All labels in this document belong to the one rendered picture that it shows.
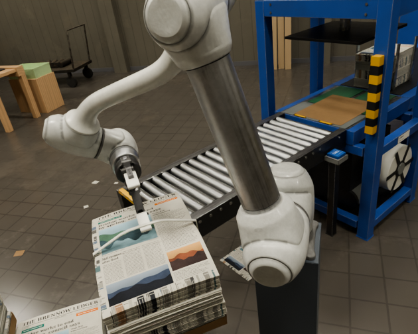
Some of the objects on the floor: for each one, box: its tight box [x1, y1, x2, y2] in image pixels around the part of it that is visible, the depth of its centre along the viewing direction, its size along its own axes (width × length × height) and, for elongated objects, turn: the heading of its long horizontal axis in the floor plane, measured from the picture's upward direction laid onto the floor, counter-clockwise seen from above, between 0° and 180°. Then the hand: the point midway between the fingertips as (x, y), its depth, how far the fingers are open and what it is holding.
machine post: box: [255, 0, 275, 120], centre depth 285 cm, size 9×9×155 cm
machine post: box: [356, 0, 401, 241], centre depth 223 cm, size 9×9×155 cm
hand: (139, 206), depth 95 cm, fingers open, 14 cm apart
